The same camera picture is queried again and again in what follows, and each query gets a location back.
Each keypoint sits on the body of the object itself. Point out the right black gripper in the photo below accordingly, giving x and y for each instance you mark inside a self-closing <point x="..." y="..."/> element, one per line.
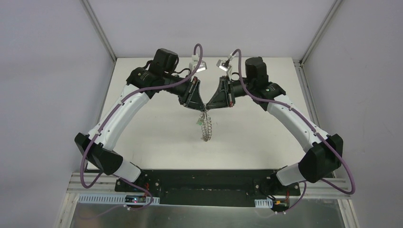
<point x="225" y="92"/>

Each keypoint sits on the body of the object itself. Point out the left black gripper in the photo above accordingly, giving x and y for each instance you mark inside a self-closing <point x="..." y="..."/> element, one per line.
<point x="189" y="92"/>

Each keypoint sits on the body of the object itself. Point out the metal disc with keyrings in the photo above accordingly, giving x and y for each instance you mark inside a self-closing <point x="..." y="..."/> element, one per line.
<point x="206" y="128"/>

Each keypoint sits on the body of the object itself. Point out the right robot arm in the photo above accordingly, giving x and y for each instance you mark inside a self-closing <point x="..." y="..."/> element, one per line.
<point x="323" y="152"/>

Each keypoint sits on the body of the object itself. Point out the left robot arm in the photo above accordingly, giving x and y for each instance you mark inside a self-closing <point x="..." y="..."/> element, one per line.
<point x="97" y="146"/>

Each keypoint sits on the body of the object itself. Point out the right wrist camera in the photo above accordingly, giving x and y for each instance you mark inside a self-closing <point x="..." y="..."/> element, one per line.
<point x="225" y="66"/>

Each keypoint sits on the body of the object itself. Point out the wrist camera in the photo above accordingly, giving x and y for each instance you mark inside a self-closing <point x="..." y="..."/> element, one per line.
<point x="197" y="65"/>
<point x="225" y="66"/>

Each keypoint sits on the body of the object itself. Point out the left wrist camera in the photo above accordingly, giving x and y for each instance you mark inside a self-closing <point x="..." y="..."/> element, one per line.
<point x="197" y="65"/>

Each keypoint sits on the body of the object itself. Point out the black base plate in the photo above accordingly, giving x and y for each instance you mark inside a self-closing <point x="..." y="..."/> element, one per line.
<point x="223" y="188"/>

